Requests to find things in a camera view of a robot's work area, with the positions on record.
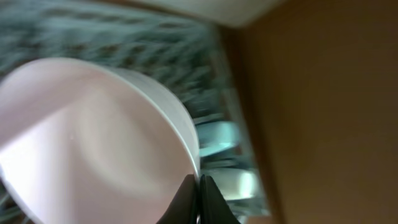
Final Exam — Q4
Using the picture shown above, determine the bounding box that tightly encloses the white cup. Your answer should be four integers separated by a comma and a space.
202, 168, 259, 200

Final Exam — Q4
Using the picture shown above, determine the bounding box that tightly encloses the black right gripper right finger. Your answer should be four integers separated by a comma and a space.
199, 175, 240, 224

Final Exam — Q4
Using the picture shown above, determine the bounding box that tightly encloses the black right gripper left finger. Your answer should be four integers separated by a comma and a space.
157, 174, 198, 224

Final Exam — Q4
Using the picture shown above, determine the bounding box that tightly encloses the light blue cup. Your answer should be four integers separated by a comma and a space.
196, 121, 240, 157

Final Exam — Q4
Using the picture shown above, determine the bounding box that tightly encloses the grey dishwasher rack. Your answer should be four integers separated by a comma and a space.
0, 0, 271, 224

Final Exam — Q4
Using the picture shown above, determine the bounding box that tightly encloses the pink bowl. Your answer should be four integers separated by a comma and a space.
1, 58, 200, 223

